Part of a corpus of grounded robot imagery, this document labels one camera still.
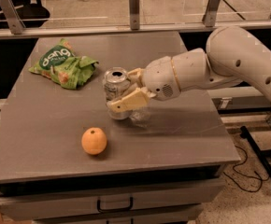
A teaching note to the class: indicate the silver 7up soda can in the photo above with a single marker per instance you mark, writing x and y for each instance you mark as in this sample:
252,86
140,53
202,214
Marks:
115,83

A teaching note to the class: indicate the black office chair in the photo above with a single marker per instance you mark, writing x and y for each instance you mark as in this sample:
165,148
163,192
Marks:
20,5

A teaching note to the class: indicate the grey drawer with black handle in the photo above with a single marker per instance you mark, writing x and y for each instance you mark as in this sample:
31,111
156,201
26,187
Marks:
98,201

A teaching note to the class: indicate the black stand leg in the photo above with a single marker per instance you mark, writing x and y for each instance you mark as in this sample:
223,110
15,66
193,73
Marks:
261,155

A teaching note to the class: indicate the orange fruit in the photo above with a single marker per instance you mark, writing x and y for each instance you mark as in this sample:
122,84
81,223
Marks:
94,141

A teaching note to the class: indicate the green dang chip bag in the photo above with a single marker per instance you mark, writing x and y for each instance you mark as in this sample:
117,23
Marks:
62,66

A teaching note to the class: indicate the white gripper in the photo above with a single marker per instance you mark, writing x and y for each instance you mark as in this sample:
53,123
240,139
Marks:
158,77

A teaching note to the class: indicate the middle metal rail bracket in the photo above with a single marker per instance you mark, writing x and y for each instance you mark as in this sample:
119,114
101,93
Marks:
134,14

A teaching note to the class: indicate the left metal rail bracket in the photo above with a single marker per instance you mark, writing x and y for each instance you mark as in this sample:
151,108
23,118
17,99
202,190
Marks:
14,22

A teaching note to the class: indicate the metal rail bracket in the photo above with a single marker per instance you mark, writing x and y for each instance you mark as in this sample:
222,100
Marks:
209,18
14,22
134,14

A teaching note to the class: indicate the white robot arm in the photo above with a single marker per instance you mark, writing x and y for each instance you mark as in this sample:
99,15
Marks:
231,55

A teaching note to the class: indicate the right metal rail bracket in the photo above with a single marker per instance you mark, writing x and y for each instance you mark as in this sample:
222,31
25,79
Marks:
209,18

